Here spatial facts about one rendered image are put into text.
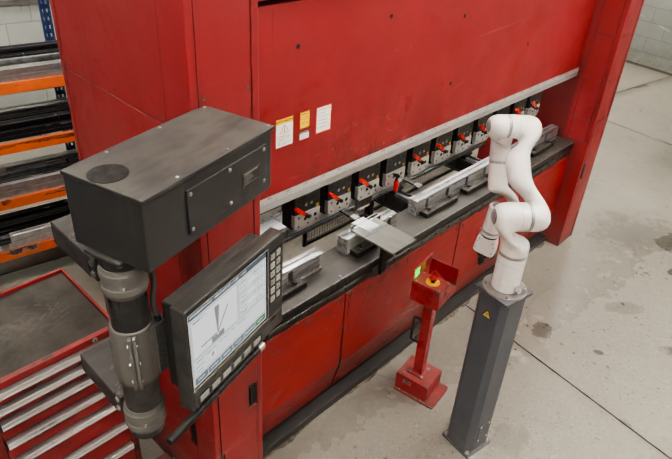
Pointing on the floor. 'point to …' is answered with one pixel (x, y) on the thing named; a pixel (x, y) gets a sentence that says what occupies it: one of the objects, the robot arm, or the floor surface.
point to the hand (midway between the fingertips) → (481, 260)
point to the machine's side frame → (593, 83)
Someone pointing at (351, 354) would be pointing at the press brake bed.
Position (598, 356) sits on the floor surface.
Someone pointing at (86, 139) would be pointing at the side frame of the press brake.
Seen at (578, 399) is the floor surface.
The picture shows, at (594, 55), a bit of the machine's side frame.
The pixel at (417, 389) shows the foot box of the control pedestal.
